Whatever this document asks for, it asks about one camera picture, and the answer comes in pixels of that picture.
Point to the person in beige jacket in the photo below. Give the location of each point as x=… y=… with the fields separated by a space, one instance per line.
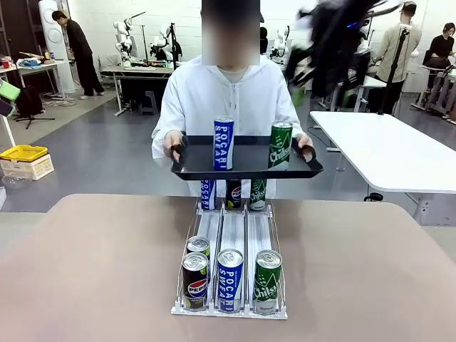
x=395 y=50

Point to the standing person in black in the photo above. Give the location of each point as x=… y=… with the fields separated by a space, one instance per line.
x=80 y=46

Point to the person in white hoodie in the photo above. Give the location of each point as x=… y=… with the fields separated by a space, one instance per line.
x=231 y=99

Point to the second-row green can left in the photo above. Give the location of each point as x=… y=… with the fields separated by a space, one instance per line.
x=198 y=244

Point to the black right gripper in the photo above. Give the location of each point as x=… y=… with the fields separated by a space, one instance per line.
x=335 y=46

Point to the green box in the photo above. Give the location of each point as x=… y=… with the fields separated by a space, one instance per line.
x=9 y=90

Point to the white crate with yellow lid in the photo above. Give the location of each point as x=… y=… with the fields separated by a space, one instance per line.
x=25 y=153

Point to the black tripod stand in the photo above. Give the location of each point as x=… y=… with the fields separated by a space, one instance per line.
x=28 y=101

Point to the grey workbench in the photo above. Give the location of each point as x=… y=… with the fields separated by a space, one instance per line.
x=142 y=69

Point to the white and black background robot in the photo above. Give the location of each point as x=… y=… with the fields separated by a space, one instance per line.
x=165 y=32

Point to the white background desk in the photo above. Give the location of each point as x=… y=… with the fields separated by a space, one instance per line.
x=374 y=82

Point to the large white table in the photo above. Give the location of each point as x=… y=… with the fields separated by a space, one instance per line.
x=384 y=149

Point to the white tower air conditioner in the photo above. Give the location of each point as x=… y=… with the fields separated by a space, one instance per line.
x=53 y=35

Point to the grey step stool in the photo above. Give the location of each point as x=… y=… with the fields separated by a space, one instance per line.
x=147 y=99

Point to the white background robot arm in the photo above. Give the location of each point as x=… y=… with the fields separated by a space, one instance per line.
x=123 y=39
x=281 y=42

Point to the person's right forearm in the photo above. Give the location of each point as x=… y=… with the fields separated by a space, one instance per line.
x=160 y=142

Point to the person's left forearm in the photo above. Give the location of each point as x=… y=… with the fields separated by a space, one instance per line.
x=295 y=126

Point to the white cluttered desk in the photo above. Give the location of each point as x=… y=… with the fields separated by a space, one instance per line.
x=35 y=66

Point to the person's right hand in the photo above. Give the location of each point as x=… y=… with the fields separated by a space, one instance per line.
x=174 y=140

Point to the blue Pocari Sweat can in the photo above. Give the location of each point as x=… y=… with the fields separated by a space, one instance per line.
x=223 y=146
x=230 y=285
x=208 y=196

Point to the white three-lane can rack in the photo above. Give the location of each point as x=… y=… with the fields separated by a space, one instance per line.
x=231 y=224

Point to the red cup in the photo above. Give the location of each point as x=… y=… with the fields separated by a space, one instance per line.
x=6 y=62

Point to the black Pepsi can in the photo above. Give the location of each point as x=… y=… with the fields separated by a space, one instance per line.
x=195 y=281
x=233 y=194

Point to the person in black shirt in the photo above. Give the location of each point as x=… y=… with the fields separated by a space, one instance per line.
x=441 y=46

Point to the black serving tray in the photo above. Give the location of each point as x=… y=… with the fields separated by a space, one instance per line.
x=249 y=160

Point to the green Chilsung can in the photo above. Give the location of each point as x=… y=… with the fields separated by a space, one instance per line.
x=267 y=285
x=280 y=146
x=258 y=196

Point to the black camera tripod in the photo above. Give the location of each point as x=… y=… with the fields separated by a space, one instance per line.
x=393 y=71

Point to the person's left hand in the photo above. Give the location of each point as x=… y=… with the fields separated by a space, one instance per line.
x=304 y=142

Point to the clear plastic container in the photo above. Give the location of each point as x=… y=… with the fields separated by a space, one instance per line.
x=14 y=181

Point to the black pole stand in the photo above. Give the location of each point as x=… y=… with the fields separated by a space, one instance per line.
x=174 y=46

